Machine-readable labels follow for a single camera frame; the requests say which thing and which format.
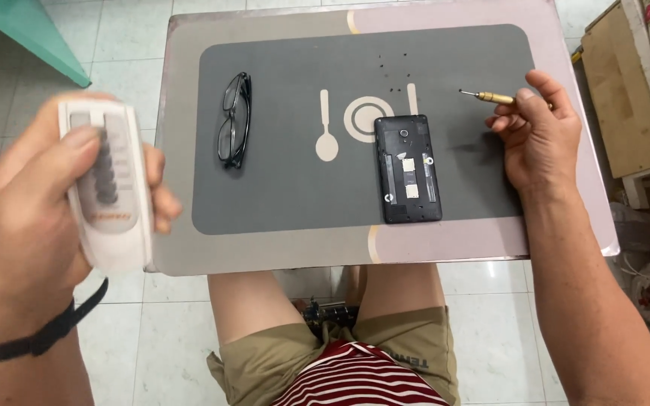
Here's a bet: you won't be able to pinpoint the group of tiny black screws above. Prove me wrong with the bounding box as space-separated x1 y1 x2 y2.
378 53 413 94

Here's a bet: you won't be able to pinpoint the person's left leg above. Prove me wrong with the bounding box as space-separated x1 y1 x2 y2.
208 271 307 346

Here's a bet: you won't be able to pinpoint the black wristband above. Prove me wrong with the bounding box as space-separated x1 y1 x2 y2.
0 277 109 363

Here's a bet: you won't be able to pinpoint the white remote control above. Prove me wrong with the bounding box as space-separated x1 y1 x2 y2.
57 98 154 277

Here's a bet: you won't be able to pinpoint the person's right leg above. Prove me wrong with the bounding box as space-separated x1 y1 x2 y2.
352 263 448 329

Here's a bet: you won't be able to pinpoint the person's leg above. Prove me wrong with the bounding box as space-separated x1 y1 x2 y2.
352 263 448 329
208 271 307 346

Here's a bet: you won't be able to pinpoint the brass precision screwdriver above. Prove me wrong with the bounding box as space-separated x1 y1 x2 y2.
459 88 554 111

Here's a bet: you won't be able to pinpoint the black metal table bracket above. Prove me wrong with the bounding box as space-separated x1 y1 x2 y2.
301 298 361 340

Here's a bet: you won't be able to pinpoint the khaki shorts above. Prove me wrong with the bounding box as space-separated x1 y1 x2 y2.
207 306 461 406

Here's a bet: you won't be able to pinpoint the grey placemat with cutlery print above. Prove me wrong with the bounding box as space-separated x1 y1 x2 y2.
191 24 536 236

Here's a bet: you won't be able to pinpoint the teal furniture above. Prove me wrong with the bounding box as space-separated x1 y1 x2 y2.
0 0 92 89

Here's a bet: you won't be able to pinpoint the brown wooden board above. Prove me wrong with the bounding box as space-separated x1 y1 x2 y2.
580 2 650 179

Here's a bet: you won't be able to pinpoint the grey plastic bag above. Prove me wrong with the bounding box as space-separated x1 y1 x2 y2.
610 202 650 255

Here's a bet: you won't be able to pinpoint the person's left hand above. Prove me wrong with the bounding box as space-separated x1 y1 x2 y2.
0 93 183 339

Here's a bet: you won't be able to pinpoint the red white striped shirt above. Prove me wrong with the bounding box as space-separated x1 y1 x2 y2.
271 340 451 406

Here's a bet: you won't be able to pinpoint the black phone without back cover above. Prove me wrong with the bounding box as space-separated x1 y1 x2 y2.
374 114 443 225

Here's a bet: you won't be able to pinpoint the person's right hand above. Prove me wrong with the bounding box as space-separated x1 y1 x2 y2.
484 69 583 196

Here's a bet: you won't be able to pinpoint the black framed eyeglasses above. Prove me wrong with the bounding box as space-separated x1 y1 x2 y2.
216 71 253 170

